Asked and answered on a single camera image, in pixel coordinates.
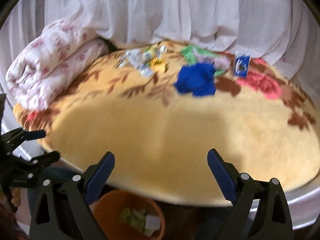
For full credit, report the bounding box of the small white cardboard box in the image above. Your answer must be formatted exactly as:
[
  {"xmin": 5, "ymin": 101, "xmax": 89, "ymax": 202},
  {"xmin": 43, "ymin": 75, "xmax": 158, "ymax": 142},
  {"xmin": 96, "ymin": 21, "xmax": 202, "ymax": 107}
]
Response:
[{"xmin": 144, "ymin": 215, "xmax": 161, "ymax": 237}]

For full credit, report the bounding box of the lime green wrapper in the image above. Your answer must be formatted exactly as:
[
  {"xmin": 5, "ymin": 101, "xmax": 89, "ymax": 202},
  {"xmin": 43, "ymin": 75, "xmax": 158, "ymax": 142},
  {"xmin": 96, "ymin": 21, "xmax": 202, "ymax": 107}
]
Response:
[{"xmin": 119, "ymin": 207, "xmax": 146, "ymax": 233}]

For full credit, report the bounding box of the left hand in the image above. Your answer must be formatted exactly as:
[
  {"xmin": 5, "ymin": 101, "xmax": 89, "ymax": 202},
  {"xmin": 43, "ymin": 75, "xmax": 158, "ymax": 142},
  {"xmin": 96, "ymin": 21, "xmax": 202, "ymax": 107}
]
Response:
[{"xmin": 0, "ymin": 188, "xmax": 21, "ymax": 207}]

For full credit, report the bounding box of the green snack bag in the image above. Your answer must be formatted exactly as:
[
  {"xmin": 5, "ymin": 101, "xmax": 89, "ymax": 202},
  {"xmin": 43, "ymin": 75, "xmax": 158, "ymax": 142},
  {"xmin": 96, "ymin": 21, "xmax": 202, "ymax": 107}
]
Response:
[{"xmin": 180, "ymin": 44, "xmax": 231, "ymax": 77}]

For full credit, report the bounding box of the orange trash bucket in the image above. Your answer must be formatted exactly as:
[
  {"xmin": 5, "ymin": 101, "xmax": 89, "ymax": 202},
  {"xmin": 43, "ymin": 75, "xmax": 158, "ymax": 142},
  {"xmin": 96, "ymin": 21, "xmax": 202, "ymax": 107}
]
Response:
[{"xmin": 93, "ymin": 190, "xmax": 165, "ymax": 239}]

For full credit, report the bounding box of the yellow floral plush blanket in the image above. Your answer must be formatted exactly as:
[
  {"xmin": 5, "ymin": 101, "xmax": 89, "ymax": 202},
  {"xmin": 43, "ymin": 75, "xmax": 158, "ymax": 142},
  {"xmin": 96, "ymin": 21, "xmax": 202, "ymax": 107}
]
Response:
[{"xmin": 13, "ymin": 41, "xmax": 319, "ymax": 206}]

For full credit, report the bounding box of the pink sleeve left forearm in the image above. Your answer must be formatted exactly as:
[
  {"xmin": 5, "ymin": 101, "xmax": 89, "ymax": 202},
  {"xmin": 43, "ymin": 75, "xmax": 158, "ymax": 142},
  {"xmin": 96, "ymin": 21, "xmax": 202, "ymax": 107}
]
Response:
[{"xmin": 1, "ymin": 204, "xmax": 29, "ymax": 240}]

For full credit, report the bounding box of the white sheer curtain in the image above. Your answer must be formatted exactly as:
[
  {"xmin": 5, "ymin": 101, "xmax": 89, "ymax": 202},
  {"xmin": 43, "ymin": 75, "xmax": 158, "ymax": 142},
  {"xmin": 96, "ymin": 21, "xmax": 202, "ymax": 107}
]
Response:
[{"xmin": 1, "ymin": 0, "xmax": 319, "ymax": 90}]

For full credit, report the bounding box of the blue snack wrapper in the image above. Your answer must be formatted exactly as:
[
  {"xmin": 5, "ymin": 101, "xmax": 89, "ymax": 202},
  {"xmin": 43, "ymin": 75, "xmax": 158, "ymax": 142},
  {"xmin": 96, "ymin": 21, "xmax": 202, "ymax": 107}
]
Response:
[{"xmin": 233, "ymin": 53, "xmax": 251, "ymax": 78}]

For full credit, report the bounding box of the folded pink floral quilt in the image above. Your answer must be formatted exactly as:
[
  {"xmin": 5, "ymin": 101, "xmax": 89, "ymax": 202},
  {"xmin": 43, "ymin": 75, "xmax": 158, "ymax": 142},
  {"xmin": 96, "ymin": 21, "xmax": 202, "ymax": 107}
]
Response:
[{"xmin": 5, "ymin": 19, "xmax": 108, "ymax": 111}]

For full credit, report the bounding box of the yellow toy vehicle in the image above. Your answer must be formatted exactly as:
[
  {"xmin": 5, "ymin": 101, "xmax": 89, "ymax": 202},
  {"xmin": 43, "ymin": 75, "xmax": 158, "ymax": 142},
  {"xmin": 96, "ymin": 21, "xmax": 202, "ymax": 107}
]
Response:
[{"xmin": 149, "ymin": 57, "xmax": 167, "ymax": 73}]

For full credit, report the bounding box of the blue cloth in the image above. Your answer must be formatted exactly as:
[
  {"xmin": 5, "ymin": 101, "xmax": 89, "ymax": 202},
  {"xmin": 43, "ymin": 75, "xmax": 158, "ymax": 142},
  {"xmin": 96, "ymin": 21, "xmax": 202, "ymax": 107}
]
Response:
[{"xmin": 174, "ymin": 63, "xmax": 216, "ymax": 97}]

